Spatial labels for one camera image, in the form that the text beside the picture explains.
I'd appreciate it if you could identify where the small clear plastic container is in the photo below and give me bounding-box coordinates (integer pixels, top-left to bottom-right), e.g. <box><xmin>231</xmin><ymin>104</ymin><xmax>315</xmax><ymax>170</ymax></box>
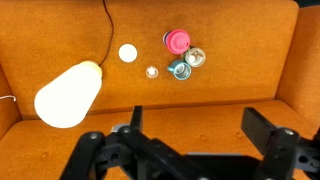
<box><xmin>145</xmin><ymin>65</ymin><xmax>159</xmax><ymax>79</ymax></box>

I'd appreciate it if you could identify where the thin white cable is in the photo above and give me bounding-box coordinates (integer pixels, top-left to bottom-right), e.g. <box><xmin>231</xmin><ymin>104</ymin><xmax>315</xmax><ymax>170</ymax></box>
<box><xmin>0</xmin><ymin>94</ymin><xmax>17</xmax><ymax>103</ymax></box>

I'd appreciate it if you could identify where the orange fabric couch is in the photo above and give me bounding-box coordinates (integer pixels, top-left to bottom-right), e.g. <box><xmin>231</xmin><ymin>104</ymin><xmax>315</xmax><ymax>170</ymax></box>
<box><xmin>0</xmin><ymin>0</ymin><xmax>320</xmax><ymax>180</ymax></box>

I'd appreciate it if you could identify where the green round lid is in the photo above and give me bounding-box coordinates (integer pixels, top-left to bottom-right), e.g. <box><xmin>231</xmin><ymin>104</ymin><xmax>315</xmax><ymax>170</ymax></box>
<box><xmin>118</xmin><ymin>43</ymin><xmax>138</xmax><ymax>64</ymax></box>

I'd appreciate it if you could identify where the white cup with pink lid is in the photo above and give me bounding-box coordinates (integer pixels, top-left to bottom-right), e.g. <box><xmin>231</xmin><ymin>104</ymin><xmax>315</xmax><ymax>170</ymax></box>
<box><xmin>162</xmin><ymin>29</ymin><xmax>192</xmax><ymax>55</ymax></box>

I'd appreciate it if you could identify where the white glowing table lamp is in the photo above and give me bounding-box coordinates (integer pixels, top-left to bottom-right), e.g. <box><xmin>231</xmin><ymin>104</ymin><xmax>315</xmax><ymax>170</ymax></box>
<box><xmin>33</xmin><ymin>60</ymin><xmax>104</xmax><ymax>129</ymax></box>

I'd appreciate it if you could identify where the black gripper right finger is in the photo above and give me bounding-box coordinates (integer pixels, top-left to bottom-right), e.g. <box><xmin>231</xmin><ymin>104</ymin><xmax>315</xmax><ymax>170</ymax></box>
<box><xmin>241</xmin><ymin>107</ymin><xmax>320</xmax><ymax>180</ymax></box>

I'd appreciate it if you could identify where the dark red lamp cable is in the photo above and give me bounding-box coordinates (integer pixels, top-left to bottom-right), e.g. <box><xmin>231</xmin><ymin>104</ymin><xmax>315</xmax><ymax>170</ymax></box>
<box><xmin>98</xmin><ymin>0</ymin><xmax>115</xmax><ymax>67</ymax></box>

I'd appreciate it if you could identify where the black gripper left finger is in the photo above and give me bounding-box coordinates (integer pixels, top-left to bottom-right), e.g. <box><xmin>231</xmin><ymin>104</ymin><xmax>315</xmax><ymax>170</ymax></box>
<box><xmin>59</xmin><ymin>105</ymin><xmax>214</xmax><ymax>180</ymax></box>

